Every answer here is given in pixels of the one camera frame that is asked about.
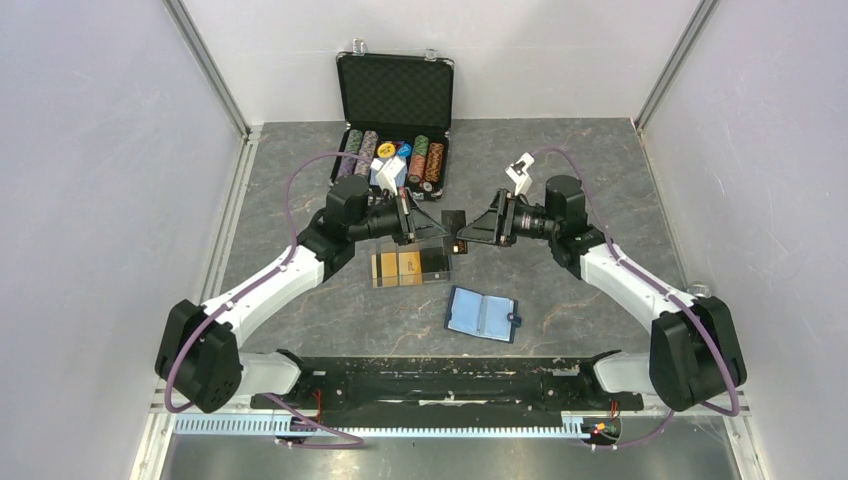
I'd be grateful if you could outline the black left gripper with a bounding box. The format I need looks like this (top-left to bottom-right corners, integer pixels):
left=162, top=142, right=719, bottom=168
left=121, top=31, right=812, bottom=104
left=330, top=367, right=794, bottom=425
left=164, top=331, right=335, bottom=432
left=350, top=188, right=450, bottom=247

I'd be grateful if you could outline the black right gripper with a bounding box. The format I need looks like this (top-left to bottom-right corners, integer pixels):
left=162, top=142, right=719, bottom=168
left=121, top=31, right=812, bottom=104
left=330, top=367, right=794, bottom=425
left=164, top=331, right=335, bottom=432
left=458, top=189, right=560, bottom=248

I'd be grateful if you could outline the clear acrylic card box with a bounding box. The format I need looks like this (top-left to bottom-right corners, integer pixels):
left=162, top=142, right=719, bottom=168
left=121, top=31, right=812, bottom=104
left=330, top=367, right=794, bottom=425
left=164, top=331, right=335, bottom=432
left=370, top=240, right=453, bottom=288

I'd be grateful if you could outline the blue leather card holder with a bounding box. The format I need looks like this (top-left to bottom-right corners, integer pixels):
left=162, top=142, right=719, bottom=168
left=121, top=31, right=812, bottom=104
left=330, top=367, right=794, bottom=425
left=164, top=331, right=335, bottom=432
left=444, top=286, right=523, bottom=344

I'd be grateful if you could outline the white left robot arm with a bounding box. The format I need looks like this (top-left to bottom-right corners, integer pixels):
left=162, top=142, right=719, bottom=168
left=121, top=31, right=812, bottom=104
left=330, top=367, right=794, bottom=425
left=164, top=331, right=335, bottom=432
left=154, top=176, right=449, bottom=413

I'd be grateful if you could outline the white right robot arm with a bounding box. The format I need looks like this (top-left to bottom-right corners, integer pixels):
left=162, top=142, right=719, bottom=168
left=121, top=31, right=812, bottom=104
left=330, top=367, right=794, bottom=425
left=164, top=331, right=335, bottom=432
left=458, top=175, right=748, bottom=415

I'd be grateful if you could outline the gold VIP card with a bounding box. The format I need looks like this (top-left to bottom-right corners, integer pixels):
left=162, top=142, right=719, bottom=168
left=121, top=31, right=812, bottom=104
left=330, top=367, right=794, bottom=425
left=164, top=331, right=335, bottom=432
left=371, top=251, right=424, bottom=288

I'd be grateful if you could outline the yellow dealer button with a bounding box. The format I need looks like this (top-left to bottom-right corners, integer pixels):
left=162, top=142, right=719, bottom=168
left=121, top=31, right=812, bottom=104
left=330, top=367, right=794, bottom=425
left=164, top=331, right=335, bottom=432
left=376, top=142, right=397, bottom=159

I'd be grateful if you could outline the black poker chip case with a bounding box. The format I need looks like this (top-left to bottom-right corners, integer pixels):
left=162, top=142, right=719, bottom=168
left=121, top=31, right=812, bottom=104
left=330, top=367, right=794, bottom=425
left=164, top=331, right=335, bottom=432
left=335, top=38, right=455, bottom=201

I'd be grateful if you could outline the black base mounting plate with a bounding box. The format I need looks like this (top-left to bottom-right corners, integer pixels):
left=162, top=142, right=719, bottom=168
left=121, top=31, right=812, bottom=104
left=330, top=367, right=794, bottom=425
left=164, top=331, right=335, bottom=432
left=281, top=356, right=644, bottom=428

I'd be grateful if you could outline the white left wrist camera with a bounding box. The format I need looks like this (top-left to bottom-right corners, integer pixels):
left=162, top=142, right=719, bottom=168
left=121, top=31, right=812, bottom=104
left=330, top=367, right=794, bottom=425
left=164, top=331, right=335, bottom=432
left=370, top=155, right=406, bottom=196

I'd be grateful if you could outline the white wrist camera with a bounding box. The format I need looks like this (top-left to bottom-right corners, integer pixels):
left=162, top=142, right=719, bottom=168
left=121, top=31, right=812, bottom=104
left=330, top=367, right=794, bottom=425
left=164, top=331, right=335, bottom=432
left=370, top=155, right=406, bottom=196
left=504, top=152, right=535, bottom=196

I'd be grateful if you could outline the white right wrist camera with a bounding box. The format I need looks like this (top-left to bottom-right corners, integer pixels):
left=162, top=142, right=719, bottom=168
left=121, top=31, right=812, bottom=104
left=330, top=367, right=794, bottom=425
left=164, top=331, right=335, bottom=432
left=504, top=152, right=535, bottom=196

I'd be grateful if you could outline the black cylindrical handle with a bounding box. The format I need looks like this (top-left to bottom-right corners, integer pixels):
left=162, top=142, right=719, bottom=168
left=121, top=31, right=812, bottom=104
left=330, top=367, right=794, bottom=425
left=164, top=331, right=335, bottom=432
left=686, top=282, right=713, bottom=298

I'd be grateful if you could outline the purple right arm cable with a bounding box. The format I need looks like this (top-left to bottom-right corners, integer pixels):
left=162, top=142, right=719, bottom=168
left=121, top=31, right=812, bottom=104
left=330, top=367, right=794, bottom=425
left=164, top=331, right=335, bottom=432
left=529, top=146, right=742, bottom=453

